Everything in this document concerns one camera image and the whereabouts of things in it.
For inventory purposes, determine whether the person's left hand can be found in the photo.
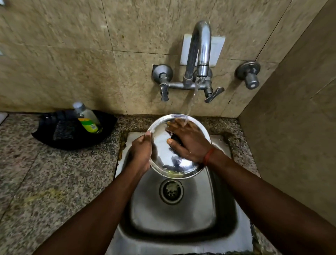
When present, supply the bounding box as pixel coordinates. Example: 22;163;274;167
129;131;153;175

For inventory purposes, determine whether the person's right hand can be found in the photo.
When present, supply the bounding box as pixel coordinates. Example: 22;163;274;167
166;118;216;165

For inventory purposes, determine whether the black scrubber pad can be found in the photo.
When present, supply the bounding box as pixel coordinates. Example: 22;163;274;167
169;132;184;146

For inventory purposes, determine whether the round steel plate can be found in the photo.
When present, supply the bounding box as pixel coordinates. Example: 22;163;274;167
147;114;212;180

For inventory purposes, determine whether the person's left forearm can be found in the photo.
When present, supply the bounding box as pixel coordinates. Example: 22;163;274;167
33;161;148;255

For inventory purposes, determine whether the person's right forearm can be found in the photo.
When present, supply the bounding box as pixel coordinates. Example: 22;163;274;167
205;150;336;255

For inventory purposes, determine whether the red thread wristband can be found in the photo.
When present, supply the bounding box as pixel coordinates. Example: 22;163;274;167
203;147;216;166

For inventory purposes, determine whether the sink drain strainer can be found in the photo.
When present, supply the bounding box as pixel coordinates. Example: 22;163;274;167
159;179;184;205

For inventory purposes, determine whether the clear dish soap bottle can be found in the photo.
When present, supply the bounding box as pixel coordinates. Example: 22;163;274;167
73;102;103;134

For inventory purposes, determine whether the stainless steel sink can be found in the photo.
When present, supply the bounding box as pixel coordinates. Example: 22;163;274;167
105;131;254;255

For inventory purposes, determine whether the black plastic tray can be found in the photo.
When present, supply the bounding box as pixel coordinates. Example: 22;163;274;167
32;110;118;151

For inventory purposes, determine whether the dark scrub sponge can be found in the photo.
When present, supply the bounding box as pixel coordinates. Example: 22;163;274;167
53;120;79;141

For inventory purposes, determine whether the chrome wall mixer faucet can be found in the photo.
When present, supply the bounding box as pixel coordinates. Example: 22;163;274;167
152;20;225;103

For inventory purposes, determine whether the chrome wall valve knob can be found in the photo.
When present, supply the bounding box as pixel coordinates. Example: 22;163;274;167
235;61;261;90

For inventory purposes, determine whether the white wall plate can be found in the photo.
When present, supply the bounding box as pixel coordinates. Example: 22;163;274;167
180;34;226;67

